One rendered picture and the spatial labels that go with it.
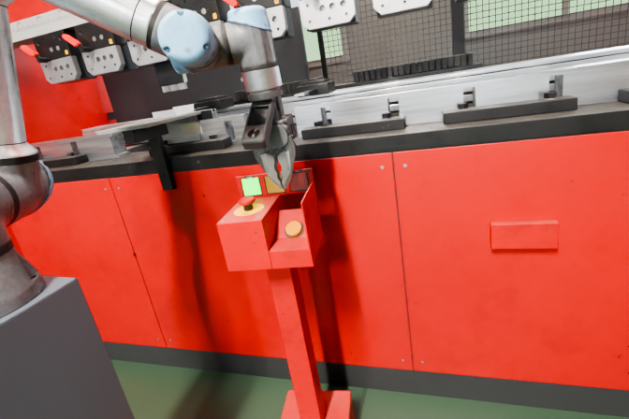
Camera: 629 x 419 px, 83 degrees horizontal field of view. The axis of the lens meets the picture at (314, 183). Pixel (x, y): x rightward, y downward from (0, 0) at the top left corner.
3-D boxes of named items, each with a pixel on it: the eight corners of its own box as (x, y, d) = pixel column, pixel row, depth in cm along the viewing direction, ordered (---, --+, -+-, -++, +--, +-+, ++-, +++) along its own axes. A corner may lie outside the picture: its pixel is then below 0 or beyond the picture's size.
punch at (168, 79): (161, 93, 122) (153, 64, 119) (165, 92, 124) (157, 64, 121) (185, 88, 119) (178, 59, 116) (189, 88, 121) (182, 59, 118)
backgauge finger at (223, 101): (171, 119, 128) (168, 105, 127) (210, 109, 152) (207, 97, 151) (199, 114, 125) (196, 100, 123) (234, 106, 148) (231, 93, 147)
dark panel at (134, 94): (121, 137, 196) (95, 53, 184) (124, 136, 198) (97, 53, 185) (314, 110, 162) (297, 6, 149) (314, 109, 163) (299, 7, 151)
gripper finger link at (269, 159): (288, 180, 82) (280, 142, 79) (283, 191, 77) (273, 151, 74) (275, 181, 83) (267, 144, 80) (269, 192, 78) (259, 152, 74)
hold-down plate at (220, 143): (150, 156, 123) (147, 149, 122) (160, 152, 128) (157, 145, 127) (225, 149, 114) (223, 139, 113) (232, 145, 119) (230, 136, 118)
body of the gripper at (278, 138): (298, 138, 80) (287, 84, 75) (290, 150, 72) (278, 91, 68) (266, 142, 81) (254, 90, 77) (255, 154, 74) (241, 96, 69)
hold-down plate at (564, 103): (444, 124, 93) (443, 113, 92) (443, 121, 98) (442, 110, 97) (577, 109, 84) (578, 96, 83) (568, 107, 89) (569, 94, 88)
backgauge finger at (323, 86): (283, 102, 115) (280, 87, 113) (306, 94, 139) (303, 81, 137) (317, 97, 111) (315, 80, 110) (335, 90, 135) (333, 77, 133)
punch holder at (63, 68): (48, 85, 130) (30, 37, 125) (68, 83, 137) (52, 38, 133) (78, 79, 125) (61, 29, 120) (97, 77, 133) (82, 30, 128)
